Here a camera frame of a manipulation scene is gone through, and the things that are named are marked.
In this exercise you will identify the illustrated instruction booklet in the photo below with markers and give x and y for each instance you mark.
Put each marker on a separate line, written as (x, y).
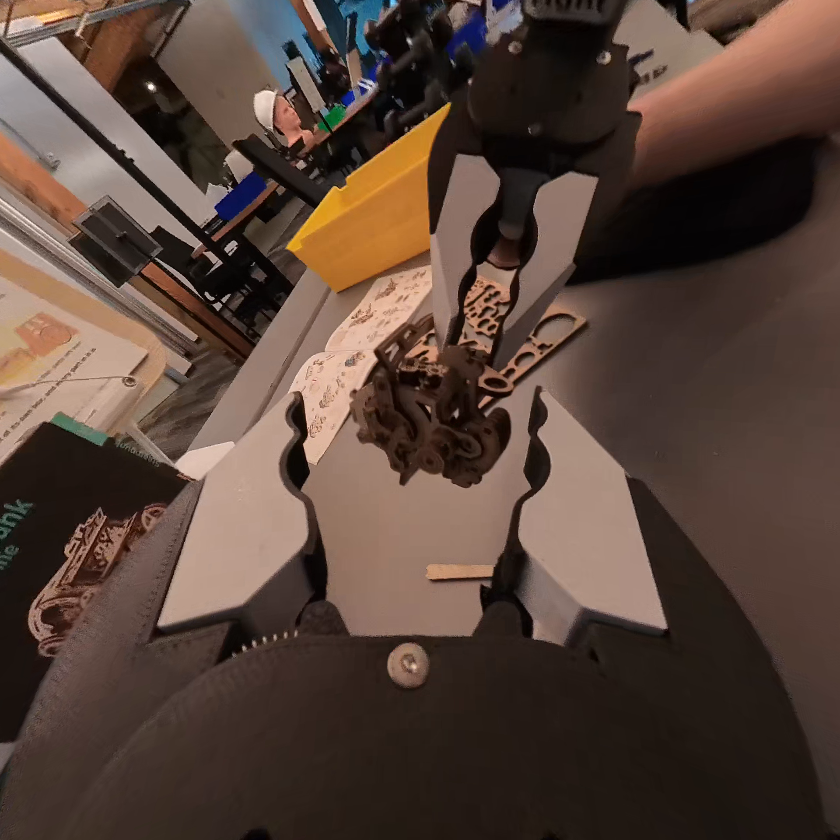
(367, 315)

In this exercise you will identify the blue plastic bin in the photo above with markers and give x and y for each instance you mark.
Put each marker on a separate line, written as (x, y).
(239, 197)

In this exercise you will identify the white hard hat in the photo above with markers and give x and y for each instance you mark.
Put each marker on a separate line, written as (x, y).
(264, 108)

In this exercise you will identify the person's right forearm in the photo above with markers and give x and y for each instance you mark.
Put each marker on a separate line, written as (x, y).
(741, 85)

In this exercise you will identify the small wooden stick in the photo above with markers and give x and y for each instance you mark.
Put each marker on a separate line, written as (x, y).
(459, 571)

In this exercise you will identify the mannequin head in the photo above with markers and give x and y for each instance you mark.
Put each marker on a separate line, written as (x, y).
(292, 121)

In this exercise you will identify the black model kit box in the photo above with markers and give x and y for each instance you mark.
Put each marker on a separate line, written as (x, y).
(39, 525)

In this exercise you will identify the black framed sign holder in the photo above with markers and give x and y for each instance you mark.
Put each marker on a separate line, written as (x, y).
(115, 239)

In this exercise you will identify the dark wooden mechanical model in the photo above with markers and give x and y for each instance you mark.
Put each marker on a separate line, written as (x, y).
(426, 420)

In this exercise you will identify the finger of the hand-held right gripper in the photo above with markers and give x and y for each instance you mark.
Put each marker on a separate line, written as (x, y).
(558, 236)
(453, 249)

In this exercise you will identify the black metal pole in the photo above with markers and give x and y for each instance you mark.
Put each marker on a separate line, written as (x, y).
(131, 164)

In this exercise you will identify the printed display board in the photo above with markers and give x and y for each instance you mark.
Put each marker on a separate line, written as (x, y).
(65, 367)

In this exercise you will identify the yellow plastic bin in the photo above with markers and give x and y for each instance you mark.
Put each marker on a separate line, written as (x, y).
(374, 216)

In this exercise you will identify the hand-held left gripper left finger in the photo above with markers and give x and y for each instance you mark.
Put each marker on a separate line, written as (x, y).
(236, 531)

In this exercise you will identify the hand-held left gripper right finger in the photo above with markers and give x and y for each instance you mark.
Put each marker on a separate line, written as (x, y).
(584, 531)

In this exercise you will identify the green plastic bin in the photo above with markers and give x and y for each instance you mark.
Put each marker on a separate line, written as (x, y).
(333, 118)

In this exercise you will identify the wooden cut-out part sheet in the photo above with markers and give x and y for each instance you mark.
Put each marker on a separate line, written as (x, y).
(531, 348)

